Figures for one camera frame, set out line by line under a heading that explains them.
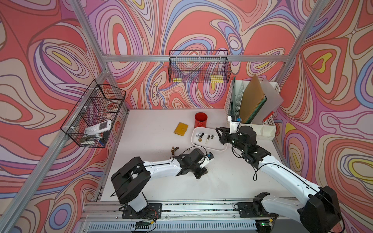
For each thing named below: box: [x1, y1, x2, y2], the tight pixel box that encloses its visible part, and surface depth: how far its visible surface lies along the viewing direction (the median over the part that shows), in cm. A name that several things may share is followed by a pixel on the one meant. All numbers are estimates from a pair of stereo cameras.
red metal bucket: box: [194, 112, 208, 129], surface depth 104 cm
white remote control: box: [84, 119, 112, 136], surface depth 70 cm
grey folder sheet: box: [252, 78, 285, 125], surface depth 92 cm
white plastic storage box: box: [190, 127, 228, 152], surface depth 103 cm
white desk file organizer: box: [224, 80, 281, 141], surface depth 101 cm
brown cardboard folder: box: [239, 73, 265, 124], surface depth 104 cm
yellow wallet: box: [173, 122, 189, 136], surface depth 109 cm
